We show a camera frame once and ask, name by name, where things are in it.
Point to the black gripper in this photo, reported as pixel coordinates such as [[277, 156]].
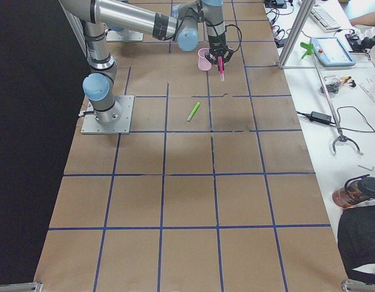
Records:
[[217, 48]]

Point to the pink marker pen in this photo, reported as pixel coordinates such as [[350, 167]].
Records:
[[221, 68]]

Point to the pink mesh cup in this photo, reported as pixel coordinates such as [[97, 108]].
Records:
[[203, 63]]

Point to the green marker pen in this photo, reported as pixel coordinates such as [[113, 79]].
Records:
[[193, 111]]

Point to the green plastic clamp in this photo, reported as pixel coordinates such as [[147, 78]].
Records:
[[309, 47]]

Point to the white keyboard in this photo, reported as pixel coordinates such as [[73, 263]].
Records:
[[323, 19]]

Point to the teach pendant tablet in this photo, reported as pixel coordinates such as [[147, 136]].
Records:
[[331, 52]]

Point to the black power adapter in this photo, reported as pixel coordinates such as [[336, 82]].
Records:
[[317, 117]]

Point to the small tools pile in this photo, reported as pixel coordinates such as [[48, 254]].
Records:
[[334, 83]]

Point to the long reach grabber tool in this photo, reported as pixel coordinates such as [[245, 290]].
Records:
[[341, 137]]

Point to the silver hex key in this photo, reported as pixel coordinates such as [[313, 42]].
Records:
[[366, 168]]

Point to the amber water bottle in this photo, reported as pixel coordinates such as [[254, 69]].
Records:
[[355, 190]]

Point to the black backpack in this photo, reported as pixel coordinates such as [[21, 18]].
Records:
[[356, 242]]

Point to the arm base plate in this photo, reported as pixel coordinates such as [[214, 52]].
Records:
[[124, 36], [114, 121]]

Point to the aluminium frame post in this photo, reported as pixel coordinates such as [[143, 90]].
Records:
[[298, 24]]

